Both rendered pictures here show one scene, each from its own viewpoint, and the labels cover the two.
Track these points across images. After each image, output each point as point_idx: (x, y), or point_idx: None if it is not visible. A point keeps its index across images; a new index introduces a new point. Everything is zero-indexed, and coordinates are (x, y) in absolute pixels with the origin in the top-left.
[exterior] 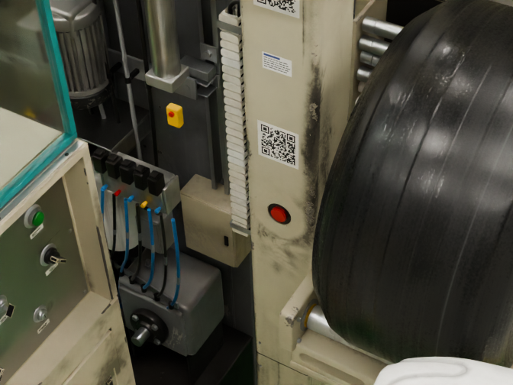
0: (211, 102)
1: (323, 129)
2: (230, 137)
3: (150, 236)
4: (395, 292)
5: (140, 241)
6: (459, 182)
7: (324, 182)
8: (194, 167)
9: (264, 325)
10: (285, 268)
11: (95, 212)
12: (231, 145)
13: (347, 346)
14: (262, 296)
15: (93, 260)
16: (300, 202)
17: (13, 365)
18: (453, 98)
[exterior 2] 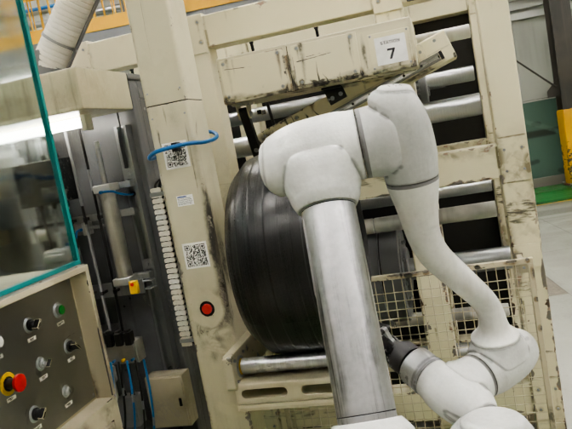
0: (154, 304)
1: (218, 237)
2: (168, 270)
3: (130, 386)
4: (275, 249)
5: (123, 396)
6: None
7: (227, 278)
8: (150, 368)
9: (217, 419)
10: (219, 353)
11: (95, 316)
12: (170, 276)
13: (269, 376)
14: (210, 390)
15: (97, 363)
16: (216, 290)
17: (51, 424)
18: None
